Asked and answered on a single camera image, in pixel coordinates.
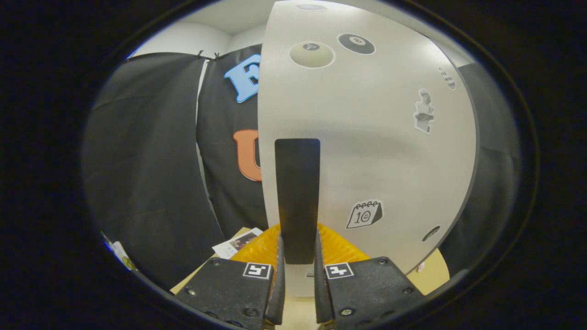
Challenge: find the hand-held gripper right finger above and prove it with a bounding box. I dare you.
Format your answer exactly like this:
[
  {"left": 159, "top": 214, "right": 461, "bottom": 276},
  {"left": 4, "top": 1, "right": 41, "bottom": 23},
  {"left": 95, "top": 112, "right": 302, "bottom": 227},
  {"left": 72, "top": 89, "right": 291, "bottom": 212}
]
[{"left": 314, "top": 223, "right": 425, "bottom": 330}]

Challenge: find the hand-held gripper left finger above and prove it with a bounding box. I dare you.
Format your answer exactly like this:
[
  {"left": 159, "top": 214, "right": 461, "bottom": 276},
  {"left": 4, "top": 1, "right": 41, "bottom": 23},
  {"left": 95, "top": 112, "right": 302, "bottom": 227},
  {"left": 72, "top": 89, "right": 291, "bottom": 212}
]
[{"left": 173, "top": 224, "right": 286, "bottom": 330}]

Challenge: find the black cabinet door handle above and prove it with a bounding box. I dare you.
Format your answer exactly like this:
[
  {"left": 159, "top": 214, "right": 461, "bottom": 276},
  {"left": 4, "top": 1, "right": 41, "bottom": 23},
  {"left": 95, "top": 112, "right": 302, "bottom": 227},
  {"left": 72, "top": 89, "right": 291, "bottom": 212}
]
[{"left": 274, "top": 138, "right": 321, "bottom": 265}]

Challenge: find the beige shoe cabinet door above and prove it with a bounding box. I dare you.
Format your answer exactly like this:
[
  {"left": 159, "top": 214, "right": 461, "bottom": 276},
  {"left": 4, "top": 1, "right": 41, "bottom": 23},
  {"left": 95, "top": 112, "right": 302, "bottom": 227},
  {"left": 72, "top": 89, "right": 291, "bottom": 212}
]
[{"left": 257, "top": 0, "right": 480, "bottom": 298}]

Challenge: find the white book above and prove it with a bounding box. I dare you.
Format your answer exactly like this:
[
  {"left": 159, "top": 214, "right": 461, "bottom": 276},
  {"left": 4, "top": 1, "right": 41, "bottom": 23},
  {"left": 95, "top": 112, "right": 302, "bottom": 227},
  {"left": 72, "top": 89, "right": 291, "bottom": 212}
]
[{"left": 212, "top": 228, "right": 263, "bottom": 259}]

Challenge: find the white plastic equipment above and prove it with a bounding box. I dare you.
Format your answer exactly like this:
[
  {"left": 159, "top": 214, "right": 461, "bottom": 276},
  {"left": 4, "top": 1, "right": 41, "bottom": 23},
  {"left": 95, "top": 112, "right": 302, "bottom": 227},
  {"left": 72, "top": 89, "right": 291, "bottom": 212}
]
[{"left": 110, "top": 241, "right": 138, "bottom": 271}]

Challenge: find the black backdrop cloth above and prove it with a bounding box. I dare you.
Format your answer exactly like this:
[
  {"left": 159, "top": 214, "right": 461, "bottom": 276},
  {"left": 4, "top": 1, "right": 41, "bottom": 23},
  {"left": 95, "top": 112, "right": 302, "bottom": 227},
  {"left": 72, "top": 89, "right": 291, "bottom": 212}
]
[{"left": 83, "top": 44, "right": 521, "bottom": 294}]

